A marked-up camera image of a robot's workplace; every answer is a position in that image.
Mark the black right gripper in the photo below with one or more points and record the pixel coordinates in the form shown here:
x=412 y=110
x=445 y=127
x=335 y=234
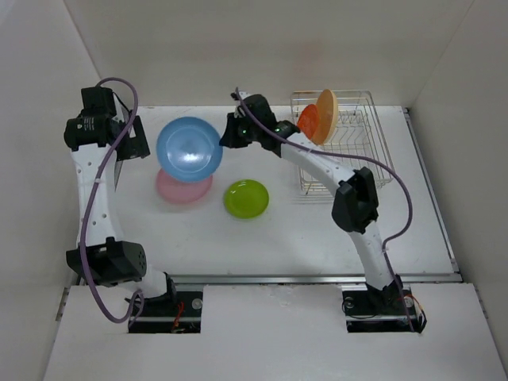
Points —
x=230 y=137

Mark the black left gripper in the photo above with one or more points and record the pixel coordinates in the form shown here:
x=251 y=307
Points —
x=136 y=146

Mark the blue plate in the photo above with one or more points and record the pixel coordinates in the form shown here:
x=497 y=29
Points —
x=188 y=149

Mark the pink plate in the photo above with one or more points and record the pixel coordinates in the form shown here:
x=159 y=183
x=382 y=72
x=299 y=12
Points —
x=178 y=192

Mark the green plate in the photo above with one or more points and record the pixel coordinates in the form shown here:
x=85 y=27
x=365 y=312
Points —
x=246 y=199

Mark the orange plate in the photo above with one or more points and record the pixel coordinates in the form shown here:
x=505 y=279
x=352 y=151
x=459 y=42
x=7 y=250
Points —
x=309 y=120

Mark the beige plate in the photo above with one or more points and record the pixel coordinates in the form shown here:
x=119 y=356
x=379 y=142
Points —
x=327 y=109

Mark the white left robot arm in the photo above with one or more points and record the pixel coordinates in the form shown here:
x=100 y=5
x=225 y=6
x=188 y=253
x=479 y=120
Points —
x=101 y=138

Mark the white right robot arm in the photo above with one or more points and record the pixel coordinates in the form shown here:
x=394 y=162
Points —
x=355 y=199

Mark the wire dish rack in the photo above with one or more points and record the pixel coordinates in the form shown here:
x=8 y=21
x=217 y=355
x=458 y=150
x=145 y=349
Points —
x=358 y=132

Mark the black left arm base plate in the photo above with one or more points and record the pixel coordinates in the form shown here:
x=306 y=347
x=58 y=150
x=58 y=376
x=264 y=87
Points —
x=182 y=316

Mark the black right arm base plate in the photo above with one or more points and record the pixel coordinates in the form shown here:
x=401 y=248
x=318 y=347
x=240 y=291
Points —
x=401 y=315

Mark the aluminium front table rail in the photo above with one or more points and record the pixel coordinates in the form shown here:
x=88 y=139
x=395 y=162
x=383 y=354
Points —
x=454 y=277

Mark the aluminium table rail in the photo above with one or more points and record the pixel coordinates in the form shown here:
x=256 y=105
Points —
x=436 y=208
x=454 y=277

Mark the aluminium right table rail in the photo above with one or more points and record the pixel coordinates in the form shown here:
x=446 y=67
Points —
x=436 y=208

